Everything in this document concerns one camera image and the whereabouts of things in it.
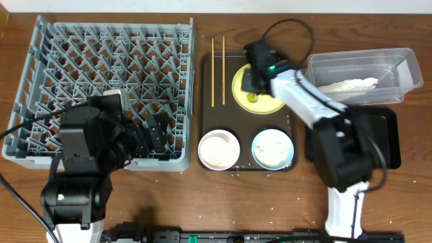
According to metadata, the black food waste tray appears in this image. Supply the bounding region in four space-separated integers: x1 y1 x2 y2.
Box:
304 106 402 170

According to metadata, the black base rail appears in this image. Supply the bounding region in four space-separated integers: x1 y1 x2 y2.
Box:
101 222 406 243

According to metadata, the light blue bowl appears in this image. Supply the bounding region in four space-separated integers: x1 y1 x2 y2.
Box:
251 129 294 171

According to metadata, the green snack wrapper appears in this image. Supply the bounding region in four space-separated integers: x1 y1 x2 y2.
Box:
246 92 259 103

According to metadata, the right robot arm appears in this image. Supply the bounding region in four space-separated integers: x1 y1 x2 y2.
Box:
242 39 387 242

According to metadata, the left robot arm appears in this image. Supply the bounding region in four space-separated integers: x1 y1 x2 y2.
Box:
40 94 169 242

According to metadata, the clear plastic waste bin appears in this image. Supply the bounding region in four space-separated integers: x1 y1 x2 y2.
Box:
305 48 423 105

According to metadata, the white paper napkin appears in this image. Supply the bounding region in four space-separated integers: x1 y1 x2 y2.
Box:
318 78 378 102

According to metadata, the dark brown serving tray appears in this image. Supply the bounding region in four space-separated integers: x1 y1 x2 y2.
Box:
198 51 298 172

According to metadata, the white cup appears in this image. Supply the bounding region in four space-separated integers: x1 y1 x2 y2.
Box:
200 136 230 166

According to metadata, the grey plastic dish rack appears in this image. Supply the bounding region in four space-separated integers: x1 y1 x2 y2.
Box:
1 17 196 171

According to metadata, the pink bowl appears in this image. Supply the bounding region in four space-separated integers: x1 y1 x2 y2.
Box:
197 130 240 171

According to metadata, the yellow round plate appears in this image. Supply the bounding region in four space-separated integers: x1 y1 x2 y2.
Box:
232 64 285 115

